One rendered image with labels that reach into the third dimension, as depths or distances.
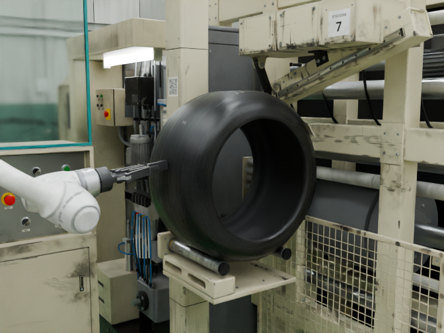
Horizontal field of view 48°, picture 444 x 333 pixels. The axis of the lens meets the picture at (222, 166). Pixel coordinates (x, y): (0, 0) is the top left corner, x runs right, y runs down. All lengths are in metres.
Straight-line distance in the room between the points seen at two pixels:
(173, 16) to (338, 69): 0.66
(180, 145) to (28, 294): 0.95
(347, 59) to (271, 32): 0.30
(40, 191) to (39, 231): 0.90
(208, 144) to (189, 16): 0.62
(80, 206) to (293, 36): 0.98
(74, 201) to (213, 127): 0.52
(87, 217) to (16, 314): 0.99
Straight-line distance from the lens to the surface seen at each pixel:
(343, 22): 1.66
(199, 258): 1.76
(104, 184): 1.48
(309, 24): 1.76
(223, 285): 1.69
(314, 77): 1.91
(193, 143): 1.53
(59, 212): 1.27
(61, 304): 2.22
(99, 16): 11.10
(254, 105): 1.63
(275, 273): 1.93
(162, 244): 1.93
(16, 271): 2.12
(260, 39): 1.95
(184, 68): 1.93
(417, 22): 1.71
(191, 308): 2.12
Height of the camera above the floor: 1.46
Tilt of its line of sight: 8 degrees down
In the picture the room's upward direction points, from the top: straight up
